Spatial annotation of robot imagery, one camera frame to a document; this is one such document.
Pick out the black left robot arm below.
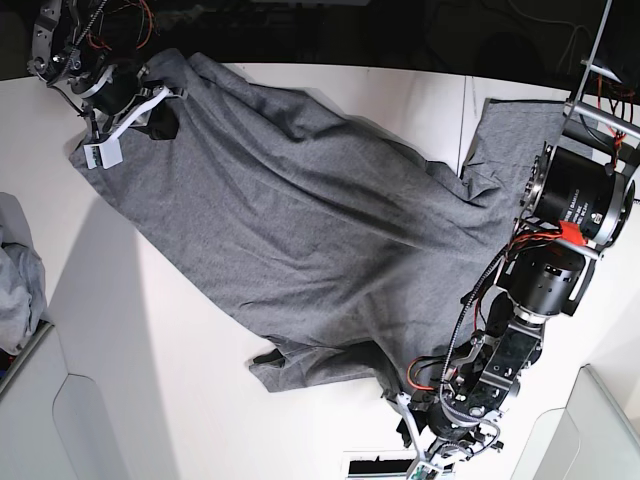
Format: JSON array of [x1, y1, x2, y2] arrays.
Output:
[[393, 1, 639, 479]]

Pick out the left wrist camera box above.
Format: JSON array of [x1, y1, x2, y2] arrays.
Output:
[[405, 458, 443, 480]]

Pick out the light grey cloth pile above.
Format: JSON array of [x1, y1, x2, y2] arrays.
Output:
[[1, 192, 47, 355]]

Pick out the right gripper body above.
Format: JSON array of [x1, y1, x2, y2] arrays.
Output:
[[77, 63, 187, 138]]

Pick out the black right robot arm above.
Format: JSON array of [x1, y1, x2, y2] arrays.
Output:
[[27, 1, 179, 140]]

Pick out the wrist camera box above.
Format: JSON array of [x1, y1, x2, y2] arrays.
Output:
[[83, 139, 123, 169], [405, 458, 443, 480]]

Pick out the right white bin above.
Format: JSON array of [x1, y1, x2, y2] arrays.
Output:
[[511, 365, 639, 480]]

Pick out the white cables in background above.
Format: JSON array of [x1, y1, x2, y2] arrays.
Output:
[[554, 19, 606, 76]]

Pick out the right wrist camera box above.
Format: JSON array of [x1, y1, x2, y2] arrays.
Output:
[[83, 139, 123, 169]]

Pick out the white bin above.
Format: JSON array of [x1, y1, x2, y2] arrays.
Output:
[[511, 365, 639, 480], [1, 324, 76, 479]]

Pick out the grey t-shirt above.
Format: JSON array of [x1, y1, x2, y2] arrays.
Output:
[[70, 50, 563, 394]]

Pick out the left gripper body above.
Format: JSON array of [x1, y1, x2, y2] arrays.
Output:
[[386, 392, 504, 460]]

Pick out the left white bin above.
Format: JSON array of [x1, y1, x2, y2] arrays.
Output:
[[1, 324, 76, 479]]

